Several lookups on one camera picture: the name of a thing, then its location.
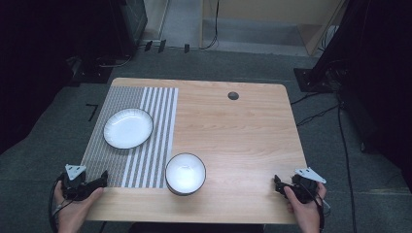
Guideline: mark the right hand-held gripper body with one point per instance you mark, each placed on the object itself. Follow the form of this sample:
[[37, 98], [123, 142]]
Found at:
[[306, 187]]

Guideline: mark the black stand base plate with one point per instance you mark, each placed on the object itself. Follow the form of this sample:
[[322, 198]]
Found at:
[[312, 81], [92, 75]]

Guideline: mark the black equipment cabinet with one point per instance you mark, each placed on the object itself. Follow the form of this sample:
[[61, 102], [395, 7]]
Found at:
[[129, 26]]

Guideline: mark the person's left hand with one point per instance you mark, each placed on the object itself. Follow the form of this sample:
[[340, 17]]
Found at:
[[75, 212]]

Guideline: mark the light wooden cabinet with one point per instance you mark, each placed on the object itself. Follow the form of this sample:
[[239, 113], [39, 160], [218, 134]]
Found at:
[[275, 19]]

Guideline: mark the white bowl with dark rim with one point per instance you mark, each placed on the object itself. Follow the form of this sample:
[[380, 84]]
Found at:
[[185, 174]]

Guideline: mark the grey striped placemat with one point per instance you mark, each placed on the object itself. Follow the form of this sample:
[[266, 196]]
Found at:
[[155, 106]]

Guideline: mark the white plate with dark rim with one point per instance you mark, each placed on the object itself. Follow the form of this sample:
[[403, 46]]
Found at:
[[128, 128]]

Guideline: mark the black curtain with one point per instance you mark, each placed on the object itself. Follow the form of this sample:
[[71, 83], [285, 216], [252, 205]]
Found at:
[[382, 81]]

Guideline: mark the grey round table grommet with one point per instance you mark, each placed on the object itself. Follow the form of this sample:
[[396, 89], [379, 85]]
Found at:
[[233, 95]]

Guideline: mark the person's right hand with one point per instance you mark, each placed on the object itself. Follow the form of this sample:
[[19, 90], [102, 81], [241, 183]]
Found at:
[[306, 213]]

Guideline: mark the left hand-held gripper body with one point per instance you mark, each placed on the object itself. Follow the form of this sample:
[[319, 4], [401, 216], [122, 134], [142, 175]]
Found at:
[[75, 186]]

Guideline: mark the small black floor bracket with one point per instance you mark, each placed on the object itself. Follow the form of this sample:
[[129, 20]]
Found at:
[[148, 45], [187, 48], [162, 46]]

